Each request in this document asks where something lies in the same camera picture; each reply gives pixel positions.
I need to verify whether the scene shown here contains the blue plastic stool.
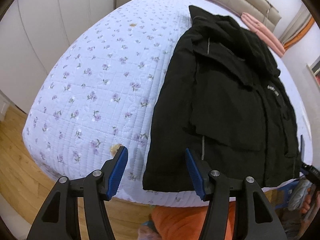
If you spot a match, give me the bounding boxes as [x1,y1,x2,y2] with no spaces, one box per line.
[274,180,299,207]

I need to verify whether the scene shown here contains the black hooded jacket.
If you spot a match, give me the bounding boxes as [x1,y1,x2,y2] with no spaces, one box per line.
[142,5,302,193]

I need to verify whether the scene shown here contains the floral quilted bed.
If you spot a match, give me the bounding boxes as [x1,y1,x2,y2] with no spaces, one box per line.
[22,0,314,207]

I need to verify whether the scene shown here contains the beige curtain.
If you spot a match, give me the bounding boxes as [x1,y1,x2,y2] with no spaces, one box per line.
[279,4,313,44]

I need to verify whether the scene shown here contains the orange curtain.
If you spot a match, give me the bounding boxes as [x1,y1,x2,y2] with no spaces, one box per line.
[282,17,315,50]

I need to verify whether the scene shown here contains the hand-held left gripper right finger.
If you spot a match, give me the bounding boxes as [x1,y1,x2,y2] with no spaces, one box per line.
[185,148,288,240]

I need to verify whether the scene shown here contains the white wardrobe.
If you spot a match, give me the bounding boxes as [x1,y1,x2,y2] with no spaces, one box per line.
[0,0,125,115]

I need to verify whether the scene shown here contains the person's orange pants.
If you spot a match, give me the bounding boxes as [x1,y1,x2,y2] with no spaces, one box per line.
[150,201,237,240]

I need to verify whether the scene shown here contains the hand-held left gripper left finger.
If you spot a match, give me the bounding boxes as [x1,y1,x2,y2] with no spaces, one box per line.
[26,146,129,240]

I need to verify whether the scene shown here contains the person's right hand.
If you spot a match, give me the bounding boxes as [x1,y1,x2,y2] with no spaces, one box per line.
[301,185,316,215]

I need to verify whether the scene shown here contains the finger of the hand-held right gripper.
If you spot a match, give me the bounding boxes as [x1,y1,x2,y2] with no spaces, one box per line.
[299,135,320,183]

